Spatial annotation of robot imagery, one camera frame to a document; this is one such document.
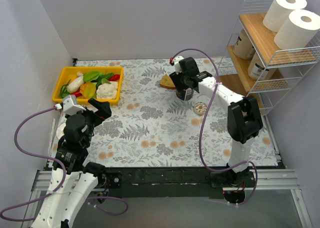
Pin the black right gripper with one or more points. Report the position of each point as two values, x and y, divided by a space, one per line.
182 82

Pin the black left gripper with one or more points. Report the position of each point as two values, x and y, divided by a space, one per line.
93 114

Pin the black Face roll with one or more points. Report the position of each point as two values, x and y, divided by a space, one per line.
185 94

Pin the large white paper towel roll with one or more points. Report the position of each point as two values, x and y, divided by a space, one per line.
279 11

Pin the small white paper towel roll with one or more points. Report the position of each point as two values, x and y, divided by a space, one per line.
297 30

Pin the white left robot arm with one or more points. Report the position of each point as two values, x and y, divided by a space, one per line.
71 182

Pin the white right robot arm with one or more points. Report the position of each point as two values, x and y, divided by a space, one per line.
244 123

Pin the white cauliflower toy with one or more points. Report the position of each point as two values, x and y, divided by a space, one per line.
107 91

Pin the slice of brown bread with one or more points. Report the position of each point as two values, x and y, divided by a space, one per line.
167 83

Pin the yellow orange pepper toy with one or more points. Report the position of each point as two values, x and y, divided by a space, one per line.
88 90

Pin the green leafy vegetable toy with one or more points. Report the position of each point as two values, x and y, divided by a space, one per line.
95 76

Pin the red chili pepper toy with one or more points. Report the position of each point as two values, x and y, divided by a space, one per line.
114 78

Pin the white daikon radish toy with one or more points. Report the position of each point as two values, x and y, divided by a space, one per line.
75 84

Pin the small white roll at edge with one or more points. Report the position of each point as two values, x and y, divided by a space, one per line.
60 131

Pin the yellow plastic bin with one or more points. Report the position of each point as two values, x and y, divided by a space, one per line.
100 83

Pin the floral tablecloth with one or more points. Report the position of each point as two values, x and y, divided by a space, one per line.
151 127

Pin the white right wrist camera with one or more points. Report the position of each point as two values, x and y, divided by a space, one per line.
175 62

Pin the white wire wooden shelf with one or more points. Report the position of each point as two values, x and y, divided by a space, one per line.
290 66

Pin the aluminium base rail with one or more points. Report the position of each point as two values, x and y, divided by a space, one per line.
186 197

